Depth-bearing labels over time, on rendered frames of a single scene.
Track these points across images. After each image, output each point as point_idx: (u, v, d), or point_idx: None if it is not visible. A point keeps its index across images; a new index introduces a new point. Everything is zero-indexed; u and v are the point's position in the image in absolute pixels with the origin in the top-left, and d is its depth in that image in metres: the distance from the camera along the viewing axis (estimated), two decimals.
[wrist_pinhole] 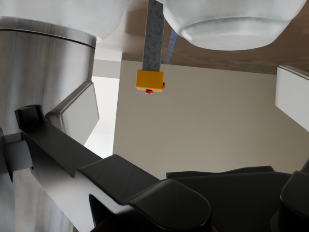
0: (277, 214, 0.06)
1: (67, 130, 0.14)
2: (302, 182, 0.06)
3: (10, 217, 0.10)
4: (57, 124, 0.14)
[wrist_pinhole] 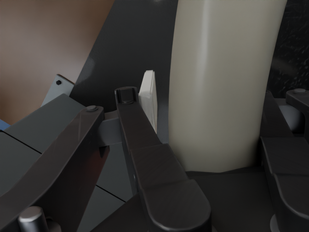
0: (277, 214, 0.06)
1: (153, 110, 0.16)
2: (290, 184, 0.06)
3: (85, 188, 0.11)
4: (147, 104, 0.15)
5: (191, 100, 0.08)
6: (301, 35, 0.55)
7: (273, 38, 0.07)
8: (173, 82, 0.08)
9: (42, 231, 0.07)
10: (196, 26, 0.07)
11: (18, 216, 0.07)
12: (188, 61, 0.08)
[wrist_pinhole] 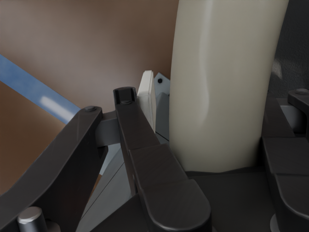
0: (277, 214, 0.06)
1: (152, 110, 0.16)
2: (290, 184, 0.06)
3: (84, 189, 0.11)
4: (145, 105, 0.15)
5: (192, 96, 0.08)
6: None
7: (277, 34, 0.07)
8: (174, 78, 0.08)
9: (42, 231, 0.07)
10: (198, 21, 0.07)
11: (17, 216, 0.07)
12: (190, 57, 0.08)
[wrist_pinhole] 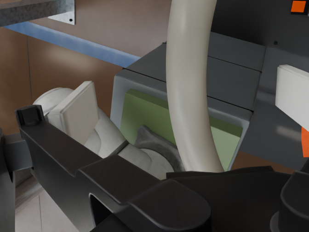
0: (277, 214, 0.06)
1: (67, 130, 0.14)
2: (302, 182, 0.06)
3: (10, 217, 0.10)
4: (57, 124, 0.14)
5: None
6: None
7: None
8: None
9: None
10: None
11: None
12: None
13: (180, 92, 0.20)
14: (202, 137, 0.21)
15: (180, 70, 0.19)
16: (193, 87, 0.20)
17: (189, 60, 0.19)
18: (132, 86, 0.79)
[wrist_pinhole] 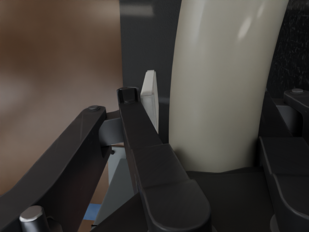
0: (277, 214, 0.06)
1: (155, 110, 0.16)
2: (290, 184, 0.06)
3: (87, 188, 0.11)
4: (149, 104, 0.15)
5: None
6: (300, 27, 0.55)
7: None
8: None
9: (43, 230, 0.07)
10: None
11: (20, 215, 0.07)
12: None
13: None
14: None
15: (203, 153, 0.08)
16: None
17: (225, 134, 0.08)
18: None
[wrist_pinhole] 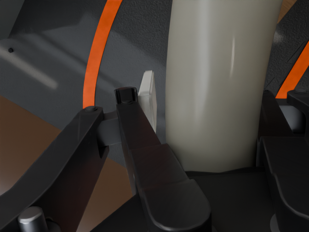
0: (277, 214, 0.06)
1: (153, 110, 0.16)
2: (290, 184, 0.06)
3: (85, 189, 0.11)
4: (146, 104, 0.15)
5: None
6: None
7: None
8: None
9: (42, 231, 0.07)
10: None
11: (18, 216, 0.07)
12: None
13: None
14: None
15: (203, 126, 0.08)
16: (233, 164, 0.08)
17: (226, 104, 0.07)
18: None
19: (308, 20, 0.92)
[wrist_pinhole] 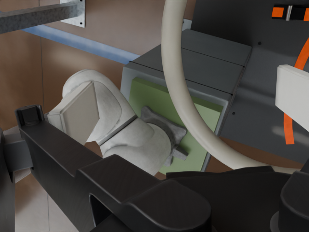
0: (277, 214, 0.06)
1: (67, 130, 0.14)
2: (302, 182, 0.06)
3: (10, 217, 0.10)
4: (57, 124, 0.14)
5: (182, 115, 0.44)
6: None
7: (189, 99, 0.43)
8: (178, 113, 0.44)
9: None
10: (176, 104, 0.43)
11: None
12: (178, 109, 0.44)
13: (168, 54, 0.41)
14: (179, 78, 0.42)
15: (168, 43, 0.40)
16: (174, 51, 0.40)
17: (172, 37, 0.40)
18: (137, 75, 1.00)
19: None
